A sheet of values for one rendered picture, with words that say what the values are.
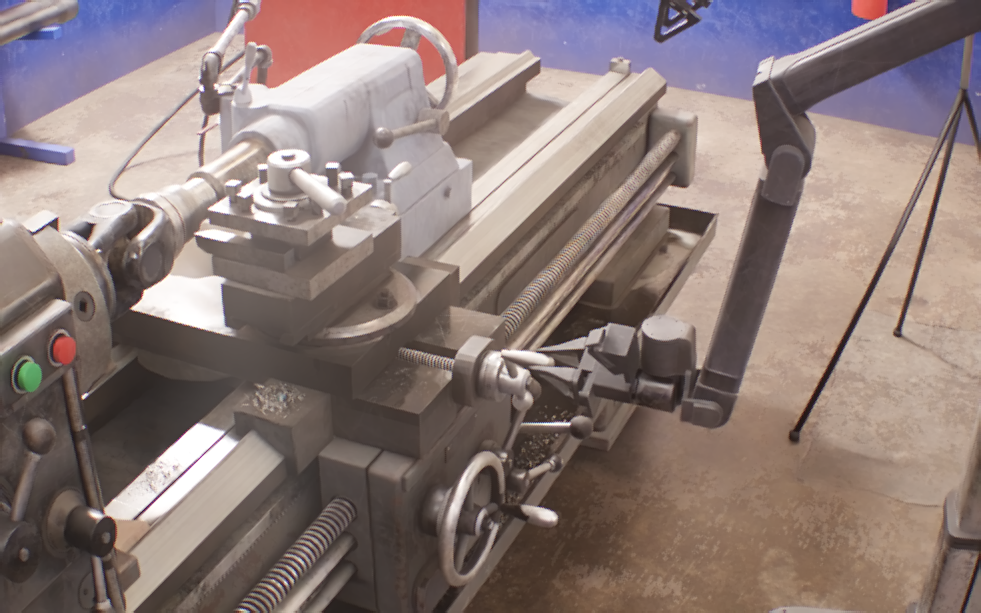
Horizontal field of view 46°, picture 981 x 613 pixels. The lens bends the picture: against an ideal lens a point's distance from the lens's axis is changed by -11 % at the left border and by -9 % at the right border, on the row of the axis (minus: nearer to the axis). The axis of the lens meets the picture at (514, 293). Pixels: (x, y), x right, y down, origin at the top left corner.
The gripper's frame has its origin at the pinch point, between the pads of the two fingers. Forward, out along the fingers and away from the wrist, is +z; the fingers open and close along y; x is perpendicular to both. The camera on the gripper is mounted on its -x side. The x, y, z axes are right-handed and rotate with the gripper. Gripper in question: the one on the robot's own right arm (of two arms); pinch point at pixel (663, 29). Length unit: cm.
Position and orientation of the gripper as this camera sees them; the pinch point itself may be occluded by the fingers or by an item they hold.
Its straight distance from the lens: 187.3
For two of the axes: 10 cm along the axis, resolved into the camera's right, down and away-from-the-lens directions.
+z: -5.1, 7.1, 4.9
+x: 8.3, 5.5, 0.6
